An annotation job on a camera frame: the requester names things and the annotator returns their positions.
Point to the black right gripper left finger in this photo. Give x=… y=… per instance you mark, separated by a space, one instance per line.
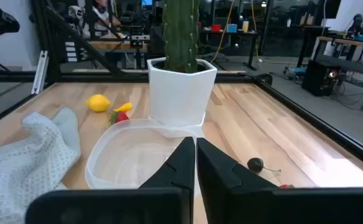
x=169 y=174

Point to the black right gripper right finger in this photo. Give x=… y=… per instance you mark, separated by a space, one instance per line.
x=231 y=193

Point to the red strawberry with thin leaves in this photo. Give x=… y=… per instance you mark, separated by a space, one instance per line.
x=285 y=186

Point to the red strawberry with broad leaves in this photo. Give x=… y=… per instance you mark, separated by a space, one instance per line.
x=121 y=117

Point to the clear plastic tupperware container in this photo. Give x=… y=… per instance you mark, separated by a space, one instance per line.
x=122 y=155

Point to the white hexagonal plant pot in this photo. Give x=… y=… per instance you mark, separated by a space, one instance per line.
x=181 y=93

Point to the yellow lemon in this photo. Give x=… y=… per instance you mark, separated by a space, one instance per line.
x=98 y=103

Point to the green column cactus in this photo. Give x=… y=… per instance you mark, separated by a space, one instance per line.
x=181 y=34

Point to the black box on floor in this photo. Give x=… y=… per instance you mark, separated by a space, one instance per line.
x=319 y=77

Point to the grey waffle dish towel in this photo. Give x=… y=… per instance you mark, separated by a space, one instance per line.
x=20 y=165

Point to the red storage bin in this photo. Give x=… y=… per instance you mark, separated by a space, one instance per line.
x=216 y=28

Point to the black desk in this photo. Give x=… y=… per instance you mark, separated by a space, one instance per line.
x=231 y=33

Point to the blue storage bin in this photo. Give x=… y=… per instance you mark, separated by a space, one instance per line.
x=232 y=28

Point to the yellow cup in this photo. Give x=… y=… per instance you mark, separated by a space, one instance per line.
x=245 y=26

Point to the person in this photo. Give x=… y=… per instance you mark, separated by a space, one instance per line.
x=102 y=15

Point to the wooden top workbench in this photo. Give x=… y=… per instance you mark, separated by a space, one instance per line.
x=349 y=42

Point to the black aluminium table frame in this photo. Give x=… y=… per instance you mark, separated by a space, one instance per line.
x=324 y=125

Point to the black frame clamp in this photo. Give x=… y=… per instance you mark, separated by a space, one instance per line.
x=263 y=78

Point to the white metal bracket strip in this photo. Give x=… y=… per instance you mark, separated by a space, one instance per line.
x=40 y=73

